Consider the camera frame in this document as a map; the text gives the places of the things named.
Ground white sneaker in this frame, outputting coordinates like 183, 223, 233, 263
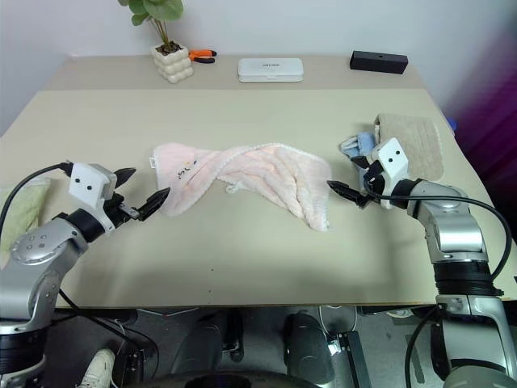
79, 348, 117, 388

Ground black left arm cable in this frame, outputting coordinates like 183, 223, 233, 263
0, 162, 76, 243

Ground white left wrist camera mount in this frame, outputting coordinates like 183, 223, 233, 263
67, 162, 119, 234

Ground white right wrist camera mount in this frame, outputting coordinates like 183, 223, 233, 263
370, 137, 410, 211

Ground light green towel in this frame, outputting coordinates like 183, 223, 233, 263
0, 179, 53, 268

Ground green leafy plant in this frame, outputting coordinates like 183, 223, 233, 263
117, 0, 185, 53

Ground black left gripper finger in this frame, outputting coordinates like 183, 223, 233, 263
135, 187, 172, 221
114, 167, 137, 192

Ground black cable under table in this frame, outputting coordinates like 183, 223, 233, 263
58, 287, 161, 367

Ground dark rounded shape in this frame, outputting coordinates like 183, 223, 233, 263
283, 312, 337, 388
172, 310, 246, 367

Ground black rectangular box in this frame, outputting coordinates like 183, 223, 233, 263
349, 49, 410, 75

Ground folded light blue cloth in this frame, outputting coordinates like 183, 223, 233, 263
338, 130, 381, 163

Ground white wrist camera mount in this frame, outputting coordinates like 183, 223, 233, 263
67, 162, 119, 234
370, 137, 410, 211

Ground white bubble plant pot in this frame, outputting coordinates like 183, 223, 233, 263
149, 43, 195, 85

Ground orange black pliers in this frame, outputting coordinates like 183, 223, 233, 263
187, 48, 218, 65

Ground white cable under table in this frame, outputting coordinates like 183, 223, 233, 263
317, 304, 361, 337

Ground black metal frame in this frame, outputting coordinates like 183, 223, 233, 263
328, 330, 373, 388

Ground white flat rectangular case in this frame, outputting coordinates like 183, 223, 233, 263
237, 57, 305, 85

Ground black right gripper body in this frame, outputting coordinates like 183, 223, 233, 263
361, 159, 389, 200

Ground folded beige towel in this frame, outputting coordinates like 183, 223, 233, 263
372, 113, 446, 181

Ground pink fluffy towel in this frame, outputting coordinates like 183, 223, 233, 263
151, 141, 333, 233

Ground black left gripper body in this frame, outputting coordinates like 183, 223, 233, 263
103, 192, 141, 230

